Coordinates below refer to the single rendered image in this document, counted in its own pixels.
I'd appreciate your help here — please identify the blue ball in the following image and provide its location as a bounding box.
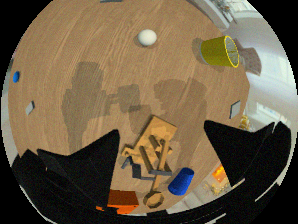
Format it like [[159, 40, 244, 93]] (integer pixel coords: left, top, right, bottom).
[[13, 72, 20, 83]]

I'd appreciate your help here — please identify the yellow cylinder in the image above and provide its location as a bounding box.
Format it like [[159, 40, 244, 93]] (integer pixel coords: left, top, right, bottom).
[[198, 35, 239, 68]]

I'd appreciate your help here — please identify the white ball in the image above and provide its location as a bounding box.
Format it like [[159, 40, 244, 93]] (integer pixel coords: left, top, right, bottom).
[[137, 30, 157, 45]]

